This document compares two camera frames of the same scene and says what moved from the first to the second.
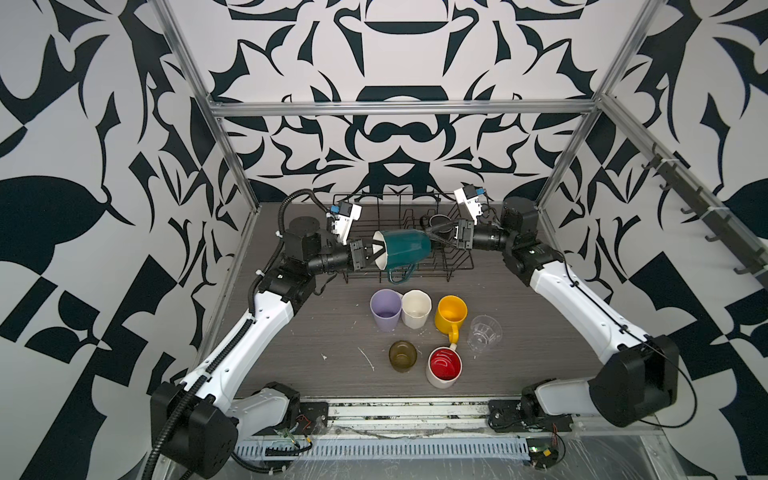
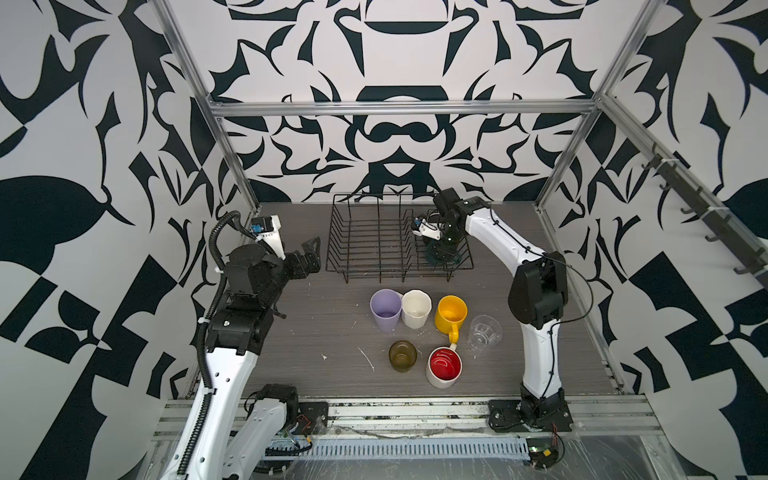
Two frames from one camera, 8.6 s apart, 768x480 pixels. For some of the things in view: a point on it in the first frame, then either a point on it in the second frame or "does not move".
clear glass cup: (485, 333) does not move
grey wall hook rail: (750, 256) does not move
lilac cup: (385, 306) does not move
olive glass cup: (402, 356) does not move
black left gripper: (354, 254) -> (308, 260)
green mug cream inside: (398, 251) -> (438, 252)
